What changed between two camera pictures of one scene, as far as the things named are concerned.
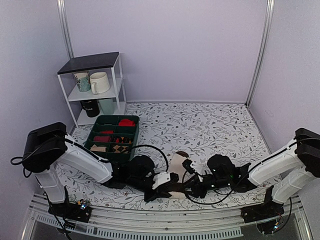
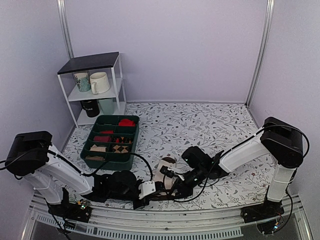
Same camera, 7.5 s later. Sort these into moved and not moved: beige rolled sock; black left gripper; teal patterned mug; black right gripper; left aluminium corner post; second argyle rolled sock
Moved: black right gripper; black left gripper
Not moved: teal patterned mug; second argyle rolled sock; left aluminium corner post; beige rolled sock
